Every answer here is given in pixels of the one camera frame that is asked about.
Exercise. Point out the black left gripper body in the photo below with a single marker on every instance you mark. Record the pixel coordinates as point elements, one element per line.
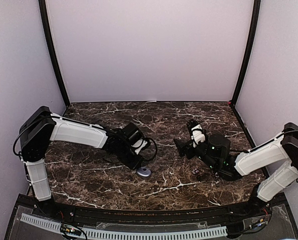
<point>125,159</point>

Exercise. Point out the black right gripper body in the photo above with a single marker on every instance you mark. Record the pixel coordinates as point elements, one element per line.
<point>192,154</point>

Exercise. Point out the purple earbud charging case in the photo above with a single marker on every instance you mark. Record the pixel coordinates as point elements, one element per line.
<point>143,172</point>

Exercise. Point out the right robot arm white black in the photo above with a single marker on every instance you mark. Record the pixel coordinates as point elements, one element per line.
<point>215,151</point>

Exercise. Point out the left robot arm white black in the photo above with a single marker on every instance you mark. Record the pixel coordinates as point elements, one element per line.
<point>44,127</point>

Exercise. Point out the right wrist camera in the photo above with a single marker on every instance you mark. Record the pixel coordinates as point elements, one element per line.
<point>197,133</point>

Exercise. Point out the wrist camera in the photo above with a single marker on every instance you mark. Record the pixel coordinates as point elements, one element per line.
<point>197,133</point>
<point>135,137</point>

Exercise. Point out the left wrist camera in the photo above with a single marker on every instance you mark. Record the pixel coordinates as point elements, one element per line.
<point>135,137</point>

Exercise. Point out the black front table rail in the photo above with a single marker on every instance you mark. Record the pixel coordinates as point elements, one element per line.
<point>90,216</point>

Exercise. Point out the white slotted cable duct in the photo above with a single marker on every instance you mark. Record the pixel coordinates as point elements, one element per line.
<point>114,231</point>

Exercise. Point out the right black frame post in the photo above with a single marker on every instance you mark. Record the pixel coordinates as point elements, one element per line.
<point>247,52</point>

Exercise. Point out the black frame post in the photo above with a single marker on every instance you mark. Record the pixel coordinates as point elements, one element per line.
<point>52,51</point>
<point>247,52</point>

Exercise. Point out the left black frame post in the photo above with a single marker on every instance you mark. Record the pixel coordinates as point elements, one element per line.
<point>52,51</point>

